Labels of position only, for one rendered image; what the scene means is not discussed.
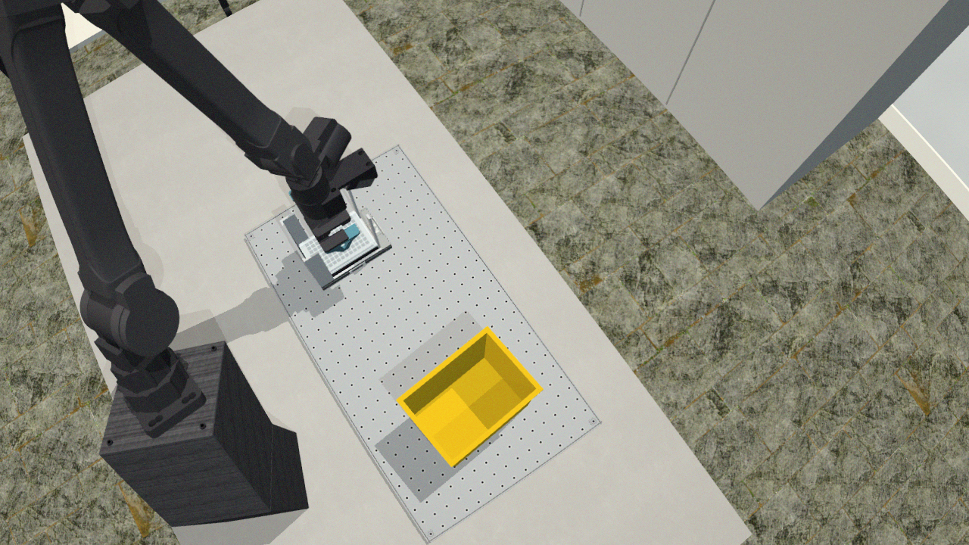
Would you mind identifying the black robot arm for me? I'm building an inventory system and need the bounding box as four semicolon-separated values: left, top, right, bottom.
0;0;378;438

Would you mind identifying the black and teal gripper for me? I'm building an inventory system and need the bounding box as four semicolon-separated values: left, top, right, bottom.
289;185;360;254

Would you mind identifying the yellow plastics bin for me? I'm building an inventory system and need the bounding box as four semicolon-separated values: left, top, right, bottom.
396;326;543;467

